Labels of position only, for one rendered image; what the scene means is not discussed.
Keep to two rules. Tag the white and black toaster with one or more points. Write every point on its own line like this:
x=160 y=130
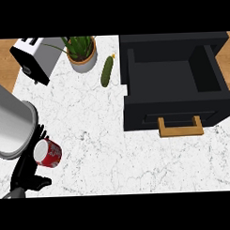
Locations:
x=40 y=61

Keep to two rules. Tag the red can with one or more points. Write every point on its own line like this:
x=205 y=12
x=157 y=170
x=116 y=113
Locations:
x=51 y=153

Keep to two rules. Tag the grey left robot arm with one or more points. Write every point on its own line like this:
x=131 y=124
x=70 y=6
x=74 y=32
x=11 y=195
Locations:
x=10 y=123

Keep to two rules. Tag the black open drawer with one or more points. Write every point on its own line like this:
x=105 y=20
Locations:
x=164 y=77

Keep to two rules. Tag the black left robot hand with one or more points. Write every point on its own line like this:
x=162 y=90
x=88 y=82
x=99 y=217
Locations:
x=24 y=173

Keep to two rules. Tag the black drawer front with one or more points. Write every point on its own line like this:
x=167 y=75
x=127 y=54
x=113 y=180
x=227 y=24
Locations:
x=135 y=111

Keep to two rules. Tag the black cabinet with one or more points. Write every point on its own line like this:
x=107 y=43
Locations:
x=167 y=40

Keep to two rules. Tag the green cucumber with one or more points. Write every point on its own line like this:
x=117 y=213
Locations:
x=107 y=71

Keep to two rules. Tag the green plant in white pot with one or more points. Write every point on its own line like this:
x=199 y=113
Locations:
x=84 y=60

